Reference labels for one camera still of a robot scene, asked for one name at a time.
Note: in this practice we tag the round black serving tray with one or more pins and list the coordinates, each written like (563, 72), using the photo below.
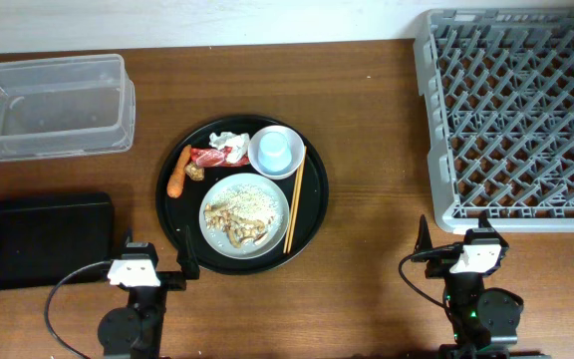
(179, 217)

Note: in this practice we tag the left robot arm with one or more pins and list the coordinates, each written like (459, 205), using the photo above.
(135, 330)

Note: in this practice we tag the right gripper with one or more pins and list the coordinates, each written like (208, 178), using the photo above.
(438, 266)

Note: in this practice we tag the grey dishwasher rack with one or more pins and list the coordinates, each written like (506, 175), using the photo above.
(499, 91)

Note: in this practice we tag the pale green plate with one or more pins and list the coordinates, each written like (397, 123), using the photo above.
(217, 240)

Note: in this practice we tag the clear plastic bin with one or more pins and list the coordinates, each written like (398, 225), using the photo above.
(66, 107)

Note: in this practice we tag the black rectangular tray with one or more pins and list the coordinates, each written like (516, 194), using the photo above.
(44, 238)

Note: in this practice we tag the brown food scrap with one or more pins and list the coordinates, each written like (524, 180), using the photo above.
(194, 171)

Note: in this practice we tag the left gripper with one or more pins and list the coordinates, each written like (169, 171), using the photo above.
(187, 263)

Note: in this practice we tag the rice and food leftovers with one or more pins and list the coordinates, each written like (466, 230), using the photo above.
(244, 213)

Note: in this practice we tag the left wooden chopstick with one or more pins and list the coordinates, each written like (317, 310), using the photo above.
(292, 204)

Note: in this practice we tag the white bowl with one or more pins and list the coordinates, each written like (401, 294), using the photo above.
(296, 145)

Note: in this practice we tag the orange carrot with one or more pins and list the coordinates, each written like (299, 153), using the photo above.
(176, 181)

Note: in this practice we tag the white tissue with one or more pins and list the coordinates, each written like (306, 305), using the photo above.
(237, 145)

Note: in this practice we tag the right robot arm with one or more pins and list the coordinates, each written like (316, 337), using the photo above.
(484, 320)

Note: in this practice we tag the light blue cup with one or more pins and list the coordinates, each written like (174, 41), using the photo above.
(274, 152)

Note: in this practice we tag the red snack wrapper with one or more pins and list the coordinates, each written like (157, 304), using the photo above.
(214, 158)

